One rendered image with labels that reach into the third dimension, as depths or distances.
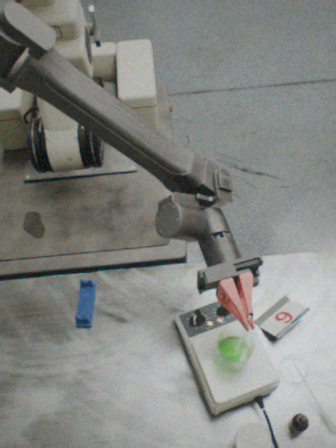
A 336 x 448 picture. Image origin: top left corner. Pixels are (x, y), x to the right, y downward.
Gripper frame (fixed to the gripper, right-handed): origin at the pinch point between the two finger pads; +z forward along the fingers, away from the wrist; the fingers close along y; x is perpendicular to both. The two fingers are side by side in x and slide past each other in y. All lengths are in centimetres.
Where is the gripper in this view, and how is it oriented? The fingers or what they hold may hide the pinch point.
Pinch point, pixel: (248, 324)
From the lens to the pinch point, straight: 72.3
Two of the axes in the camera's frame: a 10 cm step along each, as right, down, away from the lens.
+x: 0.3, 5.2, 8.5
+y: 9.6, -2.5, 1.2
